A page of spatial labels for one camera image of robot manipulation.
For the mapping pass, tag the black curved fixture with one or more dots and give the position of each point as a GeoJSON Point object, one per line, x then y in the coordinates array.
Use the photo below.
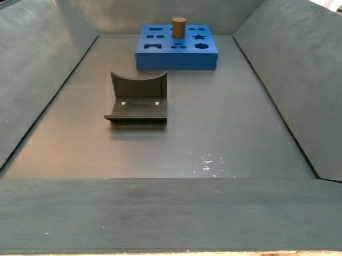
{"type": "Point", "coordinates": [141, 99]}

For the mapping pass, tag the blue shape sorting block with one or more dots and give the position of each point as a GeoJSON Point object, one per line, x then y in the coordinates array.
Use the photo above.
{"type": "Point", "coordinates": [161, 52]}

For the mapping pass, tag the brown cylinder peg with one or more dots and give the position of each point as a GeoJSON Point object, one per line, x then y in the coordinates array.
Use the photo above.
{"type": "Point", "coordinates": [178, 27]}

